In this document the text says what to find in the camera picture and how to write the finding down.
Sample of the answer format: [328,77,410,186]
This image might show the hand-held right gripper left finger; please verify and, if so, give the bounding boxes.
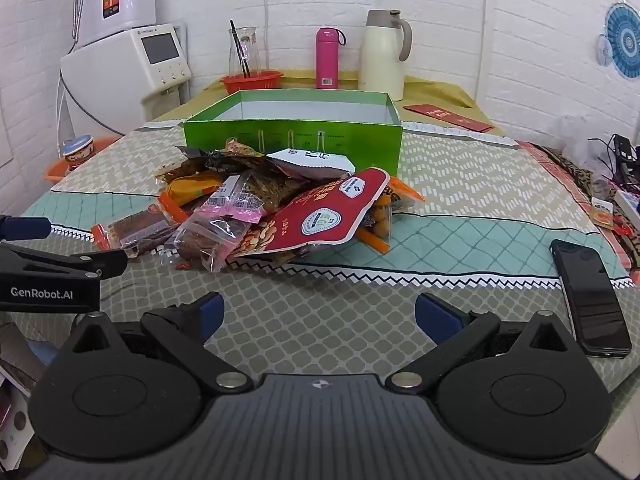
[65,291,254,395]

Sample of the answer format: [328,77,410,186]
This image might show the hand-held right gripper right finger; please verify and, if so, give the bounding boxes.
[385,292,577,395]

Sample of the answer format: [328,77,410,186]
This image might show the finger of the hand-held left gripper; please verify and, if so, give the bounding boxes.
[0,216,52,242]
[0,243,129,281]

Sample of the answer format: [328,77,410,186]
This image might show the orange-edged red-brown bar packet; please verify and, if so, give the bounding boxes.
[91,195,192,259]

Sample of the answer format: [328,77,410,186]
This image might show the clear packet of brown snacks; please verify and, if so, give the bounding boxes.
[175,210,254,274]

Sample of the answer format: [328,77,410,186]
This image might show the orange yellow snack packet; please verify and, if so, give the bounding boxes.
[162,172,227,208]

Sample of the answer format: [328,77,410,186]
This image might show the orange-edged clear snack packet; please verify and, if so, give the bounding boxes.
[356,175,426,256]

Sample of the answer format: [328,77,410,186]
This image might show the pink-edged clear snack packet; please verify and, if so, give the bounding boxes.
[206,175,267,224]

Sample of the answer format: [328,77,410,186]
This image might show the clear packet of brown strips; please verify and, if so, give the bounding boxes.
[245,170,322,214]

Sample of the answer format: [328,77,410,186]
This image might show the dark brown snack packet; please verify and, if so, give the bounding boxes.
[155,144,268,183]

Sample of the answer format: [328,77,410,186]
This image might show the red nut pouch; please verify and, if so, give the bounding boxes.
[232,167,391,261]

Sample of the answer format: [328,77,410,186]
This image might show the small orange patterned packet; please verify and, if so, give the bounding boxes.
[225,138,265,157]

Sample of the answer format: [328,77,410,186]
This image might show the white serrated snack packet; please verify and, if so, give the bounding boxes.
[265,147,357,182]

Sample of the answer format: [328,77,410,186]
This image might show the green cardboard box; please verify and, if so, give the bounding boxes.
[181,91,404,177]

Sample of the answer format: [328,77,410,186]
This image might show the printed paper cup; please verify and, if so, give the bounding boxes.
[59,134,96,171]

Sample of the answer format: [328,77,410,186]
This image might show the patterned quilted blanket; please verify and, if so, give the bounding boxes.
[0,120,640,411]

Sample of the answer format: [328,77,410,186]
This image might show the orange plastic basin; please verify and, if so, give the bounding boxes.
[44,135,122,184]

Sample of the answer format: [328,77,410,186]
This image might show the black smartphone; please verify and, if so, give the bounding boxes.
[550,239,633,359]

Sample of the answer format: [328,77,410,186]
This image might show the white appliance with screen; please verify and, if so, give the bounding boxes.
[60,22,194,137]

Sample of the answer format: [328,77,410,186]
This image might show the red envelope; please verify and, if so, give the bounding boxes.
[402,104,507,135]

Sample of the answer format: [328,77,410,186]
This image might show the small orange sachet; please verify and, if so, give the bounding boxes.
[590,197,616,229]

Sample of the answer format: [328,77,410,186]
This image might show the clear plastic bag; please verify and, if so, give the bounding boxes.
[554,114,612,172]

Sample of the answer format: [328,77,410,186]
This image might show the red plastic basket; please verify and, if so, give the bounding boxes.
[220,71,285,95]

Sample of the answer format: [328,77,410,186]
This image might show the black straws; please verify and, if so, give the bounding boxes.
[229,20,252,79]

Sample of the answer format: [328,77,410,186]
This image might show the glass carafe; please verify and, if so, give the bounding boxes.
[228,26,264,79]

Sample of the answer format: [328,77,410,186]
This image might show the cream thermos jug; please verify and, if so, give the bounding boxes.
[358,9,414,102]

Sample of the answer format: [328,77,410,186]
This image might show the pink thermos bottle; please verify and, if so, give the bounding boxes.
[315,27,347,90]

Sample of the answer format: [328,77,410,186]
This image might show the large blue round wall decoration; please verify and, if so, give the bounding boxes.
[597,0,640,81]

